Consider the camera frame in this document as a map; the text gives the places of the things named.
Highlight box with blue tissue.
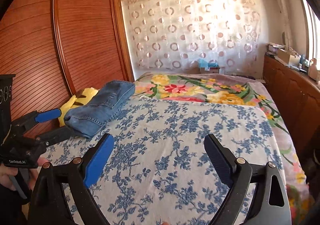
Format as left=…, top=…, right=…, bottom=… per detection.
left=198, top=59, right=220, bottom=74

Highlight blue floral bed sheet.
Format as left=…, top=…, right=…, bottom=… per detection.
left=39, top=95, right=288, bottom=225

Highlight sheer circle pattern curtain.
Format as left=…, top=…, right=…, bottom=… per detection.
left=121, top=0, right=261, bottom=76

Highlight window with wooden frame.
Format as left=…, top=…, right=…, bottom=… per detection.
left=302, top=0, right=319, bottom=70

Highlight blue denim jeans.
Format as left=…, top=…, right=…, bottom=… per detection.
left=63, top=80, right=135, bottom=139

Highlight wooden slatted wardrobe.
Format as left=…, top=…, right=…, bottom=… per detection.
left=0, top=0, right=136, bottom=141

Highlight cardboard box on sideboard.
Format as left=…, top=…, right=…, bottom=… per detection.
left=277, top=48, right=300, bottom=66

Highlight yellow plush toy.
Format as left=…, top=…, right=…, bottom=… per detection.
left=58, top=88, right=99, bottom=127

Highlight left hand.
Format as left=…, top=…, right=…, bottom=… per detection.
left=0, top=163, right=39, bottom=191

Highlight colourful floral blanket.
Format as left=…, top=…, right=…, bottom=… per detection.
left=135, top=72, right=313, bottom=224

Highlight long wooden sideboard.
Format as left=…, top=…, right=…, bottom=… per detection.
left=263, top=55, right=319, bottom=160

